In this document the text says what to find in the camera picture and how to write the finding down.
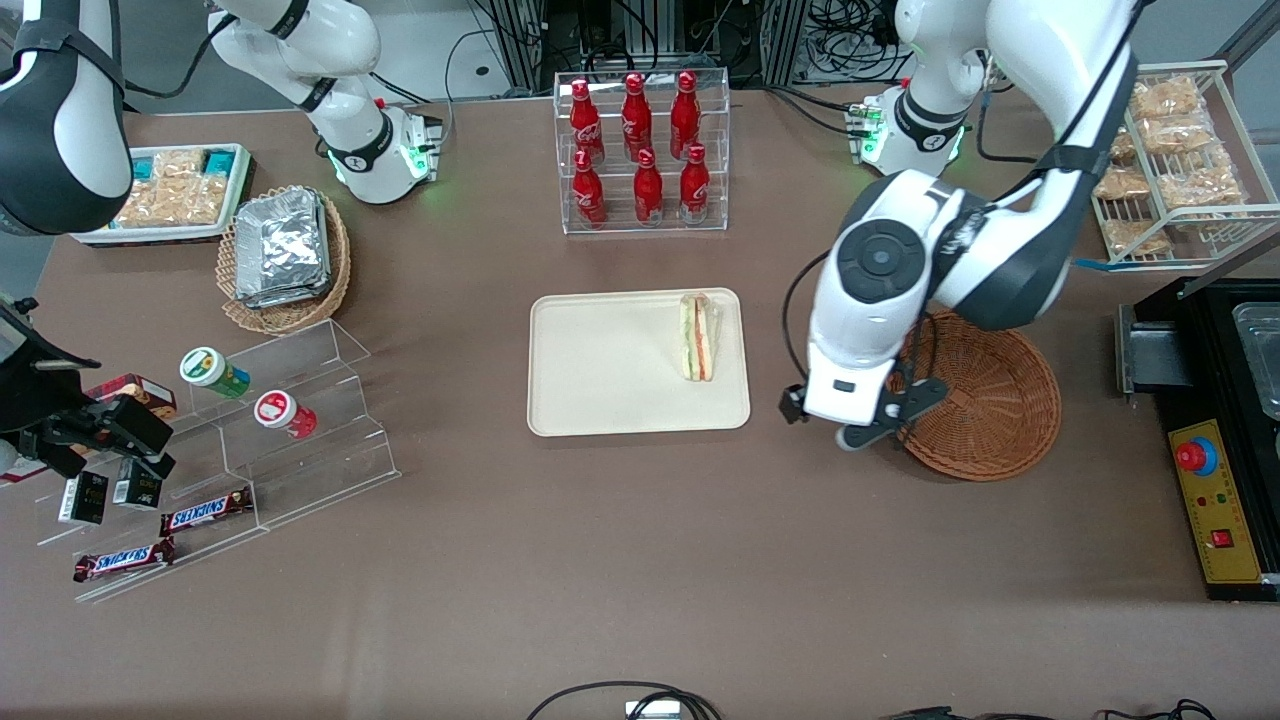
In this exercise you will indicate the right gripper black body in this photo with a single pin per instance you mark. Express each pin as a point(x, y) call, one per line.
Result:
point(38, 402)

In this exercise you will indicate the triangle sandwich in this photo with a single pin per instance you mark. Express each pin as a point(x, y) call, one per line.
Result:
point(698, 340)

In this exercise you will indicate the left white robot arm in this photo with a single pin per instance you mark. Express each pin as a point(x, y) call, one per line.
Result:
point(870, 330)

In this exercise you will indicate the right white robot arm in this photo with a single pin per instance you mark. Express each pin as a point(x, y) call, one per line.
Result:
point(300, 40)

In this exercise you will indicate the round brown wicker basket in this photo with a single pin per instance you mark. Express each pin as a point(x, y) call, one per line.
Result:
point(1000, 400)

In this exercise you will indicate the light tan wicker basket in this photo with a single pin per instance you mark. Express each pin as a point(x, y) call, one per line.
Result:
point(285, 318)

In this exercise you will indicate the white snack tray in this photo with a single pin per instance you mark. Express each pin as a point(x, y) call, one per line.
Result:
point(150, 237)

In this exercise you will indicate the cream plastic tray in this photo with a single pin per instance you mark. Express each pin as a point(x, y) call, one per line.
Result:
point(610, 365)

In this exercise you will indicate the dark red chocolate box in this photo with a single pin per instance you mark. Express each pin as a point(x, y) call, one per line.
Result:
point(150, 390)

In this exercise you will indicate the small black carton box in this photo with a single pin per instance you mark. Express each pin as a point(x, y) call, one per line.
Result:
point(138, 487)
point(83, 497)

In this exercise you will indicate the green lidded cup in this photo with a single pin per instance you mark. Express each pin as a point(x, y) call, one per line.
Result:
point(213, 372)

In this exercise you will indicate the Snickers chocolate bar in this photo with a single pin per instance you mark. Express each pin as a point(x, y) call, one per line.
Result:
point(122, 560)
point(205, 512)

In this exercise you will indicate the red lidded cup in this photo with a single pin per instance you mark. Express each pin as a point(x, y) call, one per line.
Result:
point(283, 414)

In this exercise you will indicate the clear acrylic stepped shelf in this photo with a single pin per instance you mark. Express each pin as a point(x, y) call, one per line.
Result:
point(300, 470)

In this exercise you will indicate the silver foil packets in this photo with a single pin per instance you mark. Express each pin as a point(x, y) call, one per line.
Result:
point(290, 298)

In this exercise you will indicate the beige nut snack pack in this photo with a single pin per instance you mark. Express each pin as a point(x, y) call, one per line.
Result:
point(205, 198)
point(180, 166)
point(150, 206)

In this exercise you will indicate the silver foil food container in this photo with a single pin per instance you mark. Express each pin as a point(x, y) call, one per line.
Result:
point(282, 240)

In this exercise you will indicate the teal snack packet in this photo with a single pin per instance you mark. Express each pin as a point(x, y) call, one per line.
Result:
point(147, 166)
point(220, 160)

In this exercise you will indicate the clear bagged fried snack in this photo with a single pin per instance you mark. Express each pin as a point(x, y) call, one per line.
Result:
point(1135, 236)
point(1120, 185)
point(1122, 148)
point(1165, 98)
point(1180, 135)
point(1198, 185)

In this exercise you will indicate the clear acrylic bottle rack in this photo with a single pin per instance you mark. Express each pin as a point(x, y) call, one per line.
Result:
point(700, 225)

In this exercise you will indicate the red emergency stop button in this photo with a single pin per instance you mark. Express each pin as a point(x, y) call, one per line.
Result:
point(1192, 456)

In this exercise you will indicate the black countertop appliance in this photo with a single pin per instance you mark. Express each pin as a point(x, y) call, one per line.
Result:
point(1200, 400)

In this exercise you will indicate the brown table mat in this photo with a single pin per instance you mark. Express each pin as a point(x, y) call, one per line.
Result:
point(640, 560)

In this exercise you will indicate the red cola bottle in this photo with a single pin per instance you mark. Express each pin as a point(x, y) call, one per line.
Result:
point(648, 190)
point(636, 115)
point(694, 186)
point(585, 120)
point(588, 192)
point(685, 112)

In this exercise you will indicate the yellow control panel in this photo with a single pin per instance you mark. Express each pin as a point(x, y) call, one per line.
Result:
point(1235, 500)

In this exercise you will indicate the steel pan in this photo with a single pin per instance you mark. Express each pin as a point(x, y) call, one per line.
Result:
point(1260, 350)

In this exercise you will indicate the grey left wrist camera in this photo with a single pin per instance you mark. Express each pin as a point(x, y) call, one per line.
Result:
point(855, 438)

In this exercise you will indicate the grey metal appliance bracket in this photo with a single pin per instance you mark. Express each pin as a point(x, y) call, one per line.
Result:
point(1150, 350)

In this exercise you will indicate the aluminium frame post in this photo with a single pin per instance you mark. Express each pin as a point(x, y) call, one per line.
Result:
point(522, 40)
point(785, 40)

